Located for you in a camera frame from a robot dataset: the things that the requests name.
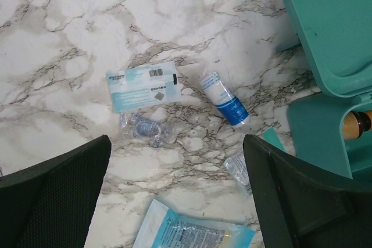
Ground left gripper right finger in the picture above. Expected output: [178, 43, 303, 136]
[243, 135, 371, 247]

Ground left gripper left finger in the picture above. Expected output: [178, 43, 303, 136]
[1, 135, 112, 247]

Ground brown orange-capped medicine bottle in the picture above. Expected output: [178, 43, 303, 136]
[342, 110, 371, 140]

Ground white blue bandage roll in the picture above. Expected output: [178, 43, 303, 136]
[199, 71, 250, 128]

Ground teal medicine kit box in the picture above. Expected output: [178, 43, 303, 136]
[283, 0, 371, 181]

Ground small teal-strip zip bag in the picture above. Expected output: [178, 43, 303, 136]
[224, 127, 285, 197]

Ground blue clear plastic pouch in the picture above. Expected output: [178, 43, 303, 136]
[133, 199, 255, 248]

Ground clear crinkled plastic bag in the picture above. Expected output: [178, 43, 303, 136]
[119, 112, 170, 148]

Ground light blue gauze packet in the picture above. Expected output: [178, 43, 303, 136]
[106, 61, 181, 113]

